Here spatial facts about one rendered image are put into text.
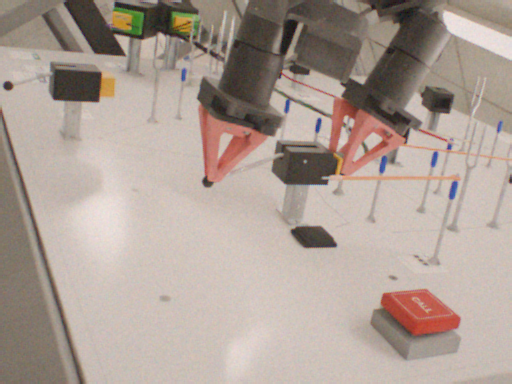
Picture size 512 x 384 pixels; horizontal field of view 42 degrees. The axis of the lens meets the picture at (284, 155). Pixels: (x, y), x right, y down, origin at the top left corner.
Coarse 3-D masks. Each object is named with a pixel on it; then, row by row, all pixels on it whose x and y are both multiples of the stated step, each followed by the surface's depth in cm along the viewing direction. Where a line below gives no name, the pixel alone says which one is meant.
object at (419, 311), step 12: (384, 300) 58; (396, 300) 58; (408, 300) 58; (420, 300) 59; (432, 300) 59; (396, 312) 57; (408, 312) 56; (420, 312) 57; (432, 312) 57; (444, 312) 57; (408, 324) 56; (420, 324) 55; (432, 324) 56; (444, 324) 56; (456, 324) 57
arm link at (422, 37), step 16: (416, 16) 76; (432, 16) 77; (400, 32) 77; (416, 32) 76; (432, 32) 76; (448, 32) 76; (400, 48) 77; (416, 48) 76; (432, 48) 76; (432, 64) 78
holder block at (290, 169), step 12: (276, 144) 78; (288, 144) 77; (300, 144) 78; (312, 144) 79; (288, 156) 75; (300, 156) 75; (312, 156) 76; (324, 156) 76; (276, 168) 78; (288, 168) 75; (300, 168) 76; (312, 168) 76; (324, 168) 77; (288, 180) 76; (300, 180) 76; (312, 180) 77; (324, 180) 78
